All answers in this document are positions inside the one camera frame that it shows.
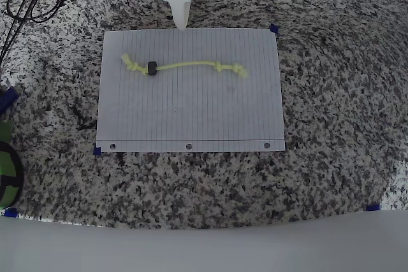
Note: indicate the dark blue tape strip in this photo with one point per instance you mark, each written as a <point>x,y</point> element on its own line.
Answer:
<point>8,100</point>

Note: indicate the lined paper sheet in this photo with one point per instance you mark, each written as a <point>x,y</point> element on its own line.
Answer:
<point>191,109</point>

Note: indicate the green flat piece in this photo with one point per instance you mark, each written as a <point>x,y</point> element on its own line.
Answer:
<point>4,132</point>

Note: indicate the blue tape piece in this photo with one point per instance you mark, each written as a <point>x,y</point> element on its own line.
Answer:
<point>274,29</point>
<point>373,207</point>
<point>97,151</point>
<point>10,212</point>

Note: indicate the green black round stand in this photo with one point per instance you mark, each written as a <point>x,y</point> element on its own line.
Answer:
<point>8,163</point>

